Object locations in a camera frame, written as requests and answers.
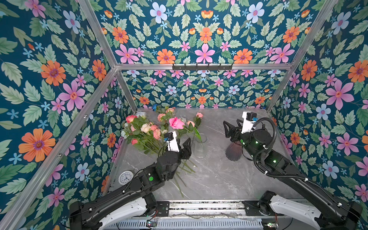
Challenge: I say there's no clear glass vase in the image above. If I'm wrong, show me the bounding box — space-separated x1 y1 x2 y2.
194 133 207 159

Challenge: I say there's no pink tulip flower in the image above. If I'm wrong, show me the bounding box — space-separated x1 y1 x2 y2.
186 121 202 142

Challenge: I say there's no hot pink rose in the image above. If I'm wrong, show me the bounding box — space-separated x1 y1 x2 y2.
168 117 194 138

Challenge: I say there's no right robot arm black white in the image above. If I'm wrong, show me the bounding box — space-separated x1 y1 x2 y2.
223 117 363 230

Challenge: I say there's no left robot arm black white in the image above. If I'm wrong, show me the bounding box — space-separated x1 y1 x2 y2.
69 139 192 230

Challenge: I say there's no purple ribbed glass vase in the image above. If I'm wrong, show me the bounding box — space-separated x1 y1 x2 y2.
225 142 243 162

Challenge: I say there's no small pink rose stem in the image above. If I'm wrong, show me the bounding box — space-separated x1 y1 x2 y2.
194 112 203 128

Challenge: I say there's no pink rosebud spray stem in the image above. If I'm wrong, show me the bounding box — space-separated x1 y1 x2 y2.
156 106 176 126

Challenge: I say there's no small white dial clock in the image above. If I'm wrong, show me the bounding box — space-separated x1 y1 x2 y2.
118 171 134 186

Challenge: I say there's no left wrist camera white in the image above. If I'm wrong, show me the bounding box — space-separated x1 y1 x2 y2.
164 131 179 152

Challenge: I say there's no aluminium front rail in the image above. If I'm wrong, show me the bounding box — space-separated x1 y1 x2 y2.
165 199 249 219

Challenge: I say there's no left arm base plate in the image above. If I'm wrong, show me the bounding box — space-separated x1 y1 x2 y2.
153 201 170 217

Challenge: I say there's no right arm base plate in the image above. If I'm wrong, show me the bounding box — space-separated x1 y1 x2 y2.
242 191 283 216

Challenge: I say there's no metal hook rail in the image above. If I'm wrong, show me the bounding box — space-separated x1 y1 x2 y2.
172 63 233 71

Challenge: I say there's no white vented cable duct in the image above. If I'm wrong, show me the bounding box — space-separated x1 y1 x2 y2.
107 219 264 230

